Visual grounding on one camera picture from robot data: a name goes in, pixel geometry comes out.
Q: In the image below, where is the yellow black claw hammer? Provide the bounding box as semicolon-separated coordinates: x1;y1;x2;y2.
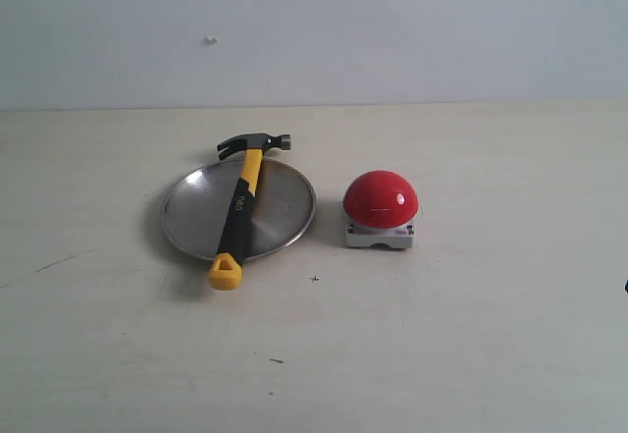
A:
208;133;291;291

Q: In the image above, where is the red dome push button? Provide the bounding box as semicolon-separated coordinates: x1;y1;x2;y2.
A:
341;170;420;250

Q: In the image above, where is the round steel plate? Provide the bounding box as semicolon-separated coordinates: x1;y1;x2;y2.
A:
160;158;316;261

